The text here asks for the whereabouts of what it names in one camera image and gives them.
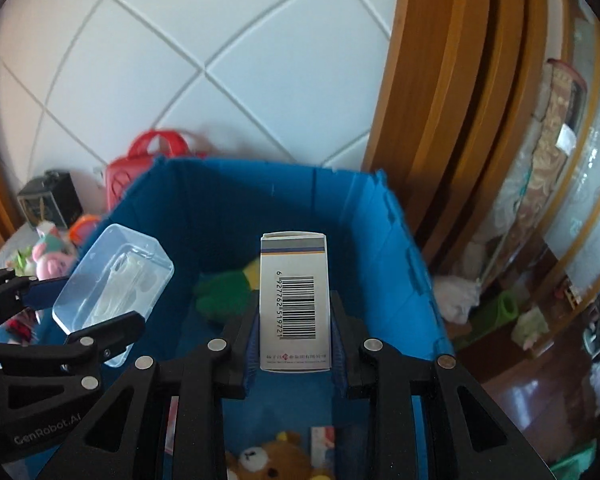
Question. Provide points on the patterned folded blanket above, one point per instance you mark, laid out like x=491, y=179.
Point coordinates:
x=550, y=125

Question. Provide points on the clear plastic box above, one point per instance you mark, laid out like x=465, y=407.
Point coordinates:
x=110, y=260

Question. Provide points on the green roll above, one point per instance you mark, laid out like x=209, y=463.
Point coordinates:
x=505, y=307

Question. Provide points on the white barcode medicine box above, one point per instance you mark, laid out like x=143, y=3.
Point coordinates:
x=295, y=270

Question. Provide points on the white striped tablecloth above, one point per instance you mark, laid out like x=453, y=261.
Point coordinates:
x=15, y=237

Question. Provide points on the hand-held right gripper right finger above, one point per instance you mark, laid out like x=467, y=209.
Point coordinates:
x=339, y=365

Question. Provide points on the yellow green plush toy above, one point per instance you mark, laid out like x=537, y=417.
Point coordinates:
x=220, y=292

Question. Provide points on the wooden wardrobe frame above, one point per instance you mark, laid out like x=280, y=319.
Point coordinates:
x=455, y=110

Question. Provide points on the red bag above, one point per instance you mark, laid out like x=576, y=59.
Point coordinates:
x=130, y=175

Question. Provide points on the brown bear plush toy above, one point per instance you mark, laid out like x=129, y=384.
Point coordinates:
x=280, y=457

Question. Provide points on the pale green cloth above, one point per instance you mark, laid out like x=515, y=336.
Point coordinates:
x=530, y=327

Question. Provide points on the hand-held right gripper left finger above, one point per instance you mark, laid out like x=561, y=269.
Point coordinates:
x=251, y=360

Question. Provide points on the red white small box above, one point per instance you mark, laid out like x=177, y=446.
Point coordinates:
x=322, y=447

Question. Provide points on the black box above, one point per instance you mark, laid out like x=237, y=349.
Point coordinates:
x=50, y=200

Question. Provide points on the blue storage box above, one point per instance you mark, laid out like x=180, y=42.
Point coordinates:
x=220, y=210

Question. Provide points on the bunch of white floss picks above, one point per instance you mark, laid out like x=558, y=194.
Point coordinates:
x=120, y=275

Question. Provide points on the pink plush toy blue hat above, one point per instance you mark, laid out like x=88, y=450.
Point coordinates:
x=52, y=260

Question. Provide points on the small green white toy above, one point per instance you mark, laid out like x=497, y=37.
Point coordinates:
x=20, y=260

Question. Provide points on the orange plastic object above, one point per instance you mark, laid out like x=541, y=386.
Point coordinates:
x=82, y=225

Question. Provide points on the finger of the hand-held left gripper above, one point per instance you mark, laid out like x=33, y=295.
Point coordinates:
x=115, y=332
x=45, y=292

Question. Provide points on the white crumpled cloth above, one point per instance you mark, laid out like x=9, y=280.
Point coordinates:
x=455, y=300

